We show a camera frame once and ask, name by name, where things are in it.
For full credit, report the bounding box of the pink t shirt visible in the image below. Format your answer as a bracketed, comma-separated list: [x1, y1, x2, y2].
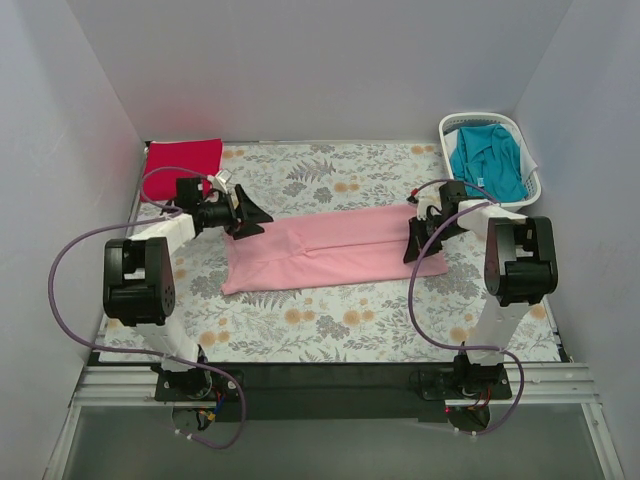
[220, 205, 449, 296]

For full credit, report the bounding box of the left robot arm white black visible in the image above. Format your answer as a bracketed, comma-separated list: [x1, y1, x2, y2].
[103, 172, 273, 400]

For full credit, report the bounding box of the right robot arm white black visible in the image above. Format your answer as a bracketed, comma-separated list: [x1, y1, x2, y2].
[403, 179, 558, 407]

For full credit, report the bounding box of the folded red t shirt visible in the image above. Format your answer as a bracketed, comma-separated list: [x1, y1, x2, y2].
[144, 139, 224, 202]

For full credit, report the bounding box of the teal t shirt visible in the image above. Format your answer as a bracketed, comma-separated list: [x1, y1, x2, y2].
[449, 124, 527, 203]

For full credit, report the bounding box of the floral table mat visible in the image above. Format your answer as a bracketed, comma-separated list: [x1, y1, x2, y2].
[97, 143, 563, 365]

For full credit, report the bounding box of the white laundry basket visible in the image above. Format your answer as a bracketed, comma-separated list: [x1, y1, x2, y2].
[438, 112, 544, 210]

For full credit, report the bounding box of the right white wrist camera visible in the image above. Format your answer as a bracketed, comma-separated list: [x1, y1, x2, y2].
[407, 189, 441, 221]

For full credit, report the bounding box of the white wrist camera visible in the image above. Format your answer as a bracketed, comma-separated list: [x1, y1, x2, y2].
[407, 189, 441, 221]
[206, 170, 232, 194]

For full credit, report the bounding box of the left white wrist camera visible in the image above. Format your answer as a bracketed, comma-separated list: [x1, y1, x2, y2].
[206, 170, 232, 194]

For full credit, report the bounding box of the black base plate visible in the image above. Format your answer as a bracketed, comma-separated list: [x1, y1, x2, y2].
[152, 360, 514, 424]

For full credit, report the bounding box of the aluminium frame rail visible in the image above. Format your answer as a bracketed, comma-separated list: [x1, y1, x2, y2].
[44, 362, 624, 479]

